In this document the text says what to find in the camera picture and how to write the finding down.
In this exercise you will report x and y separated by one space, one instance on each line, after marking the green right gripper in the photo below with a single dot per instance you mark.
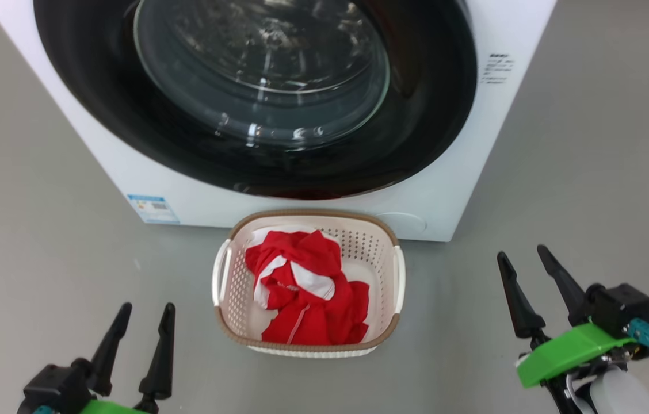
566 353

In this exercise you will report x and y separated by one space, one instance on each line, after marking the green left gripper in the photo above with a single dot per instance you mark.
109 408

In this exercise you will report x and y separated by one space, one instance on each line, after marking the dark washing machine door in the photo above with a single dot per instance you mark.
428 115

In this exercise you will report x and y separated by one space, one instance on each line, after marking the white front-load washing machine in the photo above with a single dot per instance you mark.
445 190

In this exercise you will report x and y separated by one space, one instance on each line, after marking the cream perforated laundry basket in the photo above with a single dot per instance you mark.
370 253

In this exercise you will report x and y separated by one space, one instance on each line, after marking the blue energy label sticker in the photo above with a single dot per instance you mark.
153 209

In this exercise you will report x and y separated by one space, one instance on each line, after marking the printed text label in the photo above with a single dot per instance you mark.
498 69

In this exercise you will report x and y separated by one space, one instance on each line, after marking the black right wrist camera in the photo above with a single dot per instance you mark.
621 307

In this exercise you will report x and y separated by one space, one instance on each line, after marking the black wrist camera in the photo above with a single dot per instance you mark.
621 307
54 388

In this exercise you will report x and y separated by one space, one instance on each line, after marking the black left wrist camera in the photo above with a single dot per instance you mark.
54 388

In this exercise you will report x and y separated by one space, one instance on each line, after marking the teal left camera connector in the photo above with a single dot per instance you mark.
42 410

